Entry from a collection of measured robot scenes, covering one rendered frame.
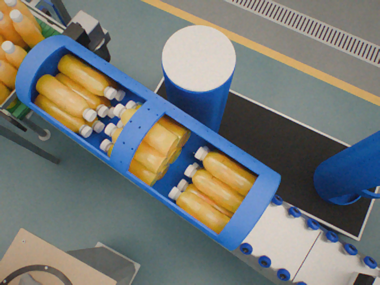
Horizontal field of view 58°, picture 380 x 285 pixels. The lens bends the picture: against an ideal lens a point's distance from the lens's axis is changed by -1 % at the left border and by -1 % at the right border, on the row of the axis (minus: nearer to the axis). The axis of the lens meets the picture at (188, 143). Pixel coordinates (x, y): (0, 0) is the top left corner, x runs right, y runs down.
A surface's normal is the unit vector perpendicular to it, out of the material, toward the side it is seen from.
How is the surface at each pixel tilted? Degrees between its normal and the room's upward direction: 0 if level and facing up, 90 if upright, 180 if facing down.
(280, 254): 0
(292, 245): 0
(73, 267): 1
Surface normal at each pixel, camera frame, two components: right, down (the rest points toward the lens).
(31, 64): -0.15, -0.05
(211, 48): 0.00, -0.25
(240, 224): -0.29, 0.18
